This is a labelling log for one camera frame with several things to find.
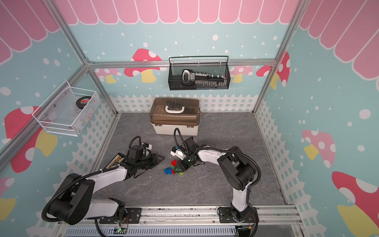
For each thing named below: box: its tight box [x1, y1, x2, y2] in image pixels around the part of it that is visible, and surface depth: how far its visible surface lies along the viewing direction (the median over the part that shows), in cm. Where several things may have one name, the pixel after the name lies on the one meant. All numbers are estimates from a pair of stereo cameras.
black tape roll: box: [75, 95, 92, 110], surface depth 81 cm
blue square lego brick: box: [163, 167, 173, 175], surface depth 88 cm
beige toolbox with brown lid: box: [149, 97, 200, 136], surface depth 96 cm
